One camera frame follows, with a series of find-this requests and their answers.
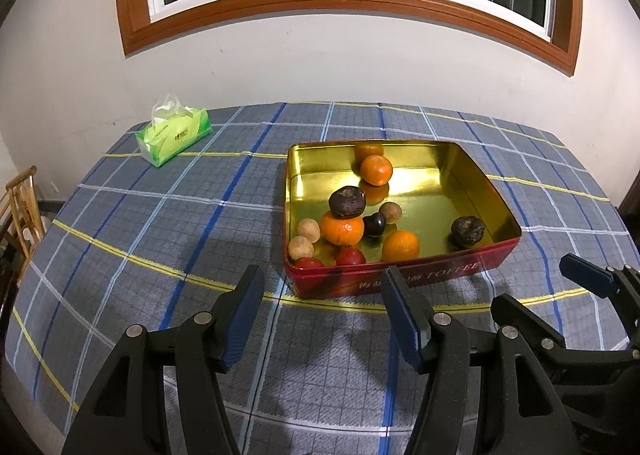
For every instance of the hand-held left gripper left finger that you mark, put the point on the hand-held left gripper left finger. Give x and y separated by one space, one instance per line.
245 320

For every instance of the round orange mandarin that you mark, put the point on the round orange mandarin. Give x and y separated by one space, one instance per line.
376 170

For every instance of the red and gold tin box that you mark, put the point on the red and gold tin box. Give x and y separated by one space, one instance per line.
440 185

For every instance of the red cherry tomato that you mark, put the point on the red cherry tomato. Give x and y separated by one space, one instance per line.
309 263
350 257

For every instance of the light wooden chair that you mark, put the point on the light wooden chair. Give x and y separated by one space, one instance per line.
21 177

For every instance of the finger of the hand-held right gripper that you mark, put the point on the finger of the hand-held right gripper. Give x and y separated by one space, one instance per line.
585 275
525 317

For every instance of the smooth oval orange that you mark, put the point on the smooth oval orange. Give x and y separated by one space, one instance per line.
400 246

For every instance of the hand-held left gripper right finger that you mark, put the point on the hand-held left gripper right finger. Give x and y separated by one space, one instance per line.
402 325

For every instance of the blue plaid tablecloth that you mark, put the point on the blue plaid tablecloth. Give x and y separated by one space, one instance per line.
150 235

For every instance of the brown longan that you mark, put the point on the brown longan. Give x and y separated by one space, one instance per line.
390 213
309 230

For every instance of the brown kiwi front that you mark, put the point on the brown kiwi front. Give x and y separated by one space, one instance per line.
300 248

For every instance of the green tissue pack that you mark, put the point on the green tissue pack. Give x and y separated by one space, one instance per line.
172 140

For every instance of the large orange mandarin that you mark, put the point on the large orange mandarin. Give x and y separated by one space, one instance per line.
342 230

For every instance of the dark passion fruit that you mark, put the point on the dark passion fruit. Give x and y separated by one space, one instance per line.
347 201

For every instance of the small dark plum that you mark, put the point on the small dark plum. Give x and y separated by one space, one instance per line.
374 225

